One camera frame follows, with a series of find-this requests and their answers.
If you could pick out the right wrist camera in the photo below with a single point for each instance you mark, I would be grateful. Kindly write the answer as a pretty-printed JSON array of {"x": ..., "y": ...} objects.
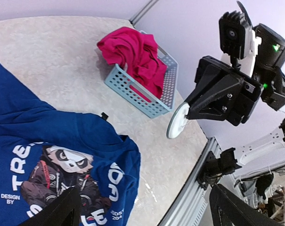
[{"x": 239, "y": 41}]

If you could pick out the right aluminium corner post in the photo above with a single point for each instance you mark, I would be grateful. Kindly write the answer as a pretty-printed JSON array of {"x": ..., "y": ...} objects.
[{"x": 138, "y": 15}]

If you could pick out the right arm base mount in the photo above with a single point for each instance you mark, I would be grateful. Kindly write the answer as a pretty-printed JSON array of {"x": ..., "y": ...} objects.
[{"x": 214, "y": 168}]

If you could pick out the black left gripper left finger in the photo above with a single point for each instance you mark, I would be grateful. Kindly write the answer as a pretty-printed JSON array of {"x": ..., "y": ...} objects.
[{"x": 63, "y": 211}]

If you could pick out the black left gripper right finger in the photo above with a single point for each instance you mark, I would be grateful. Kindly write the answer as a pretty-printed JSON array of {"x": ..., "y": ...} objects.
[{"x": 229, "y": 210}]

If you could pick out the red garment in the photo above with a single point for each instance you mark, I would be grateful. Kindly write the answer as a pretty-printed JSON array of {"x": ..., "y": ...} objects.
[{"x": 139, "y": 52}]

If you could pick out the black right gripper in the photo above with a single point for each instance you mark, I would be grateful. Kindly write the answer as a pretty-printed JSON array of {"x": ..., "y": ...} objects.
[{"x": 222, "y": 93}]

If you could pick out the light blue perforated basket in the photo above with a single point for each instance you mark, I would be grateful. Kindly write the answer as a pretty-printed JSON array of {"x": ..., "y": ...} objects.
[{"x": 132, "y": 91}]

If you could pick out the aluminium front rail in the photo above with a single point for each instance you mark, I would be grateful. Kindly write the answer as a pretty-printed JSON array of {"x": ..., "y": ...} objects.
[{"x": 189, "y": 206}]

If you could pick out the blue printed t-shirt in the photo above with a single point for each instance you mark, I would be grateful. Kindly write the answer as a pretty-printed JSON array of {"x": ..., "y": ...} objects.
[{"x": 44, "y": 151}]

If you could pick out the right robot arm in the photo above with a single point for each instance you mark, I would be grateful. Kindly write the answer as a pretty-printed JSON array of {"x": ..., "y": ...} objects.
[{"x": 267, "y": 72}]

